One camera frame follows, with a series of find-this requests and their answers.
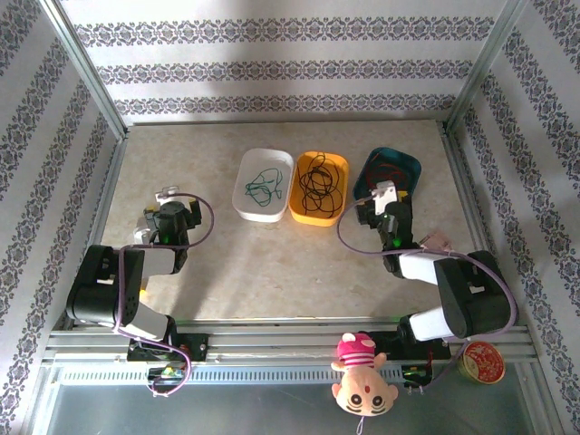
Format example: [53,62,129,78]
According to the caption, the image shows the teal plastic bin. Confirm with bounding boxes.
[352,147,422,214]

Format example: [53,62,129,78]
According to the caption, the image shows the thin red cable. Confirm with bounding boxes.
[366,156,411,189]

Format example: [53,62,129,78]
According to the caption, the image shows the orange plastic bin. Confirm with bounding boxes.
[288,150,351,227]

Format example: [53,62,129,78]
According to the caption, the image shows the white plastic bin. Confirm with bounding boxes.
[231,148,295,223]

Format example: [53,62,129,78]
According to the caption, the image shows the thin green cable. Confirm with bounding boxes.
[244,168,285,209]

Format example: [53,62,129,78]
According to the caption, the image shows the pink plug adapter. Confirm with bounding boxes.
[419,231,454,255]

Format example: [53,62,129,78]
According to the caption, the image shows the small controller board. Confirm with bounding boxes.
[147,365,187,382]
[401,364,431,389]

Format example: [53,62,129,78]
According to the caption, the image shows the red round tin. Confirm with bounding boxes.
[457,340,507,385]

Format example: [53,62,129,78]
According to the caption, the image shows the plush doll with pink hat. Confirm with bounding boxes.
[329,332,400,434]

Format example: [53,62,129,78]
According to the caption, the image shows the grey metal tray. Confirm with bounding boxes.
[26,366,545,435]

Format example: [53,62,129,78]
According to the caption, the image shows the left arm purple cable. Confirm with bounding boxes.
[111,192,216,398]

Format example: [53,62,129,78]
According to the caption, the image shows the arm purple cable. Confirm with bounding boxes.
[111,192,216,398]
[335,198,519,391]

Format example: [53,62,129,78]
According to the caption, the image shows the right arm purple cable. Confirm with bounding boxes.
[335,198,519,391]

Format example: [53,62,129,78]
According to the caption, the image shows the aluminium side rail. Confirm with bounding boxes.
[63,135,131,330]
[437,121,516,318]

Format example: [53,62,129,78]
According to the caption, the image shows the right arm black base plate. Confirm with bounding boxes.
[357,328,436,363]

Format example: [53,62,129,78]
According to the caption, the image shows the aluminium back rail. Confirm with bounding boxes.
[126,118,448,127]

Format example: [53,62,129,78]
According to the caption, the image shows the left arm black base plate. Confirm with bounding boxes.
[126,333,210,363]

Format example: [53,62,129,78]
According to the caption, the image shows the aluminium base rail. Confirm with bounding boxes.
[43,316,543,363]

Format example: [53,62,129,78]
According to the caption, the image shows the aluminium corner post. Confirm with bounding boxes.
[38,0,130,142]
[446,0,531,131]

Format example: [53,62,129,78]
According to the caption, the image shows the slotted grey cable duct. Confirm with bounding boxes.
[53,364,431,386]

